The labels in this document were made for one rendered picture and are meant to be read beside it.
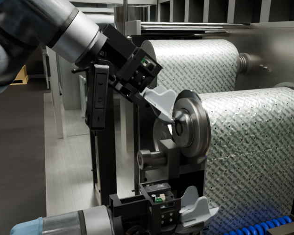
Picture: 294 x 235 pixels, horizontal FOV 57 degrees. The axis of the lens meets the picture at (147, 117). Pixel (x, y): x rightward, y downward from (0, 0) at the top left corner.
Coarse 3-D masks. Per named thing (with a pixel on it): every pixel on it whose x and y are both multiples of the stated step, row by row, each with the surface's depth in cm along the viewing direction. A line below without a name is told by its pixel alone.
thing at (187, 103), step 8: (176, 104) 55; (184, 104) 52; (192, 104) 49; (192, 112) 49; (200, 120) 48; (200, 128) 48; (200, 136) 48; (192, 144) 51; (200, 144) 49; (184, 152) 54; (192, 152) 51
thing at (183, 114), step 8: (176, 112) 53; (184, 112) 51; (176, 120) 53; (184, 120) 50; (192, 120) 50; (176, 128) 54; (184, 128) 50; (192, 128) 50; (176, 136) 54; (184, 136) 51; (192, 136) 50; (184, 144) 51
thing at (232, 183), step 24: (216, 168) 50; (240, 168) 53; (264, 168) 55; (288, 168) 58; (216, 192) 52; (240, 192) 54; (264, 192) 57; (288, 192) 60; (216, 216) 54; (240, 216) 56; (264, 216) 59; (288, 216) 62
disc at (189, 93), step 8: (184, 96) 53; (192, 96) 50; (200, 104) 48; (200, 112) 48; (208, 120) 47; (208, 128) 46; (208, 136) 47; (208, 144) 47; (200, 152) 50; (192, 160) 53; (200, 160) 50
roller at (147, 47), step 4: (144, 44) 73; (148, 44) 70; (232, 44) 77; (144, 48) 74; (148, 48) 71; (152, 48) 68; (236, 48) 76; (148, 52) 71; (152, 52) 69; (236, 52) 75; (152, 56) 69; (236, 56) 75; (236, 72) 76; (156, 76) 68; (236, 76) 76; (156, 80) 68; (152, 84) 71; (148, 88) 74; (152, 88) 71
